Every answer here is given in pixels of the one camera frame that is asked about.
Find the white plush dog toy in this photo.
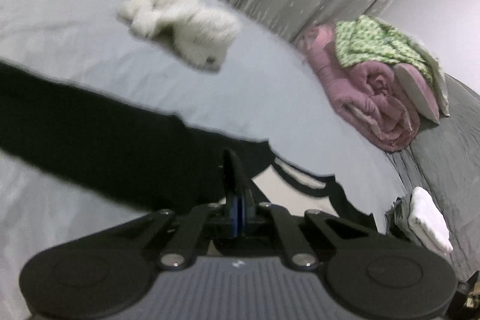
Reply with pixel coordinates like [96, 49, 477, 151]
[117, 0, 241, 72]

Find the folded white garment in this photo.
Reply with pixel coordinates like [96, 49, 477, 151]
[409, 187, 454, 253]

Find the folded pink quilt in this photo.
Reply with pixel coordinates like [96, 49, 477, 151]
[296, 24, 422, 152]

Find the green patterned blanket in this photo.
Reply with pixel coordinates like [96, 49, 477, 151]
[334, 14, 443, 88]

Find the grey-white pillow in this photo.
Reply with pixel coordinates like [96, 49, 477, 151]
[409, 39, 451, 117]

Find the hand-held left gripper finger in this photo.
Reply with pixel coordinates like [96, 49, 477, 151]
[239, 155, 377, 270]
[103, 149, 239, 270]

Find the pink pillow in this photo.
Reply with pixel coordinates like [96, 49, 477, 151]
[394, 63, 441, 125]

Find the folded grey garment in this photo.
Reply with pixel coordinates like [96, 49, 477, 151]
[385, 193, 421, 240]

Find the grey padded headboard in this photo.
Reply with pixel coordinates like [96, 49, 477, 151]
[390, 74, 480, 283]

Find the black and cream sweater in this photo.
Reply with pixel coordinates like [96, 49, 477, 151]
[0, 59, 377, 242]

